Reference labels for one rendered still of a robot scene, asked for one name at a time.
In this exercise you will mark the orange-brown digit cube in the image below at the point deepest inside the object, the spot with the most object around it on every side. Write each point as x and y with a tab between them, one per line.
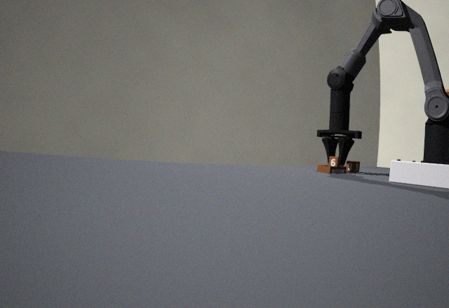
333	161
353	166

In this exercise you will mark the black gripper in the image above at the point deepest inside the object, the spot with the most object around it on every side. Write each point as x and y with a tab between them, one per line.
339	124

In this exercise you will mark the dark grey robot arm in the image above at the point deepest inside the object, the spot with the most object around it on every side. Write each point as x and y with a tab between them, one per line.
395	15

